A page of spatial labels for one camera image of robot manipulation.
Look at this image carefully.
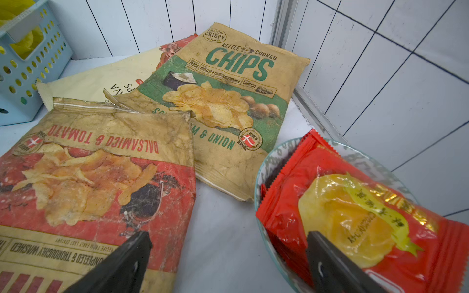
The red snack packet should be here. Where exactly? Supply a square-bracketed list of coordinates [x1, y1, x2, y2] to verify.
[256, 130, 469, 293]

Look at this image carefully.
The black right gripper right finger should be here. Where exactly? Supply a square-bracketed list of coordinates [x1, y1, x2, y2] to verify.
[306, 231, 385, 293]

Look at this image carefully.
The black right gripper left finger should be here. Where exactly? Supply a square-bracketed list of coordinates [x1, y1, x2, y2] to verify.
[65, 231, 153, 293]

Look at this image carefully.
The green sour cream chips bag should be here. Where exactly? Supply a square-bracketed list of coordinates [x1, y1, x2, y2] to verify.
[105, 23, 310, 201]

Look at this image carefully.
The patterned ceramic bowl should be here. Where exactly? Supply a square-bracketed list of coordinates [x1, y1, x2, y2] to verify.
[254, 137, 418, 293]

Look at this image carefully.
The yellow toy cabbage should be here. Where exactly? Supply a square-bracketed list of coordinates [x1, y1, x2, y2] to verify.
[1, 0, 44, 59]

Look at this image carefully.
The light blue perforated basket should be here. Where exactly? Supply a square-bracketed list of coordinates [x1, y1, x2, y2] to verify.
[1, 1, 72, 126]

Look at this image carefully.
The beige cassava chips bag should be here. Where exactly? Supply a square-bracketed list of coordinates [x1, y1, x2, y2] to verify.
[36, 34, 198, 111]

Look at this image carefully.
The red balsamico tomato chips bag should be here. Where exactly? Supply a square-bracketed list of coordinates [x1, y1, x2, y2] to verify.
[1, 98, 196, 293]

